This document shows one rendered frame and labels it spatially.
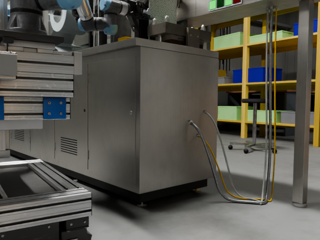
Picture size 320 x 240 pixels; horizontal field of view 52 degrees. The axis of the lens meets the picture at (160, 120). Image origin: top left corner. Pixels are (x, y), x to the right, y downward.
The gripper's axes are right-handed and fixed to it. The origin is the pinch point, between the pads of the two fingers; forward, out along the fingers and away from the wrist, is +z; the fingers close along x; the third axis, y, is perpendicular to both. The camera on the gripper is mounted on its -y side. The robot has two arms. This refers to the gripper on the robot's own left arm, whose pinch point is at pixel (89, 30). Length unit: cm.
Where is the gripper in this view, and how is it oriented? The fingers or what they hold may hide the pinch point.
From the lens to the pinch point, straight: 232.7
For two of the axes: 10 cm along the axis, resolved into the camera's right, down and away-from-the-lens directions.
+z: 4.3, 7.4, 5.2
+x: 7.5, -6.1, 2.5
